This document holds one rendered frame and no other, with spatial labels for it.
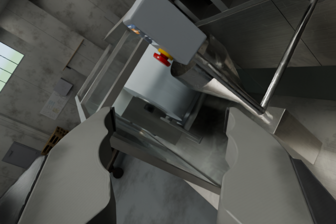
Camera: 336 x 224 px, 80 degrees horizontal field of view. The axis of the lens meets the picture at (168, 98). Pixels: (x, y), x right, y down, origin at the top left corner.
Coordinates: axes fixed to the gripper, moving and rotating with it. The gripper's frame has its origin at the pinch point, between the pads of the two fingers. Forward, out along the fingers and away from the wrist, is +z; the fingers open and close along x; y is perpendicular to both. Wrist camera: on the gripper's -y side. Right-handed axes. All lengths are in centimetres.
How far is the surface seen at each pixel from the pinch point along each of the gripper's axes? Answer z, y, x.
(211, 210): 115, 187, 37
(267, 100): 24.3, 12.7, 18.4
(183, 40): 16.8, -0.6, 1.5
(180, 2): 69, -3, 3
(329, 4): 39, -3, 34
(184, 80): 35.0, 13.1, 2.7
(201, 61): 20.2, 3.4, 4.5
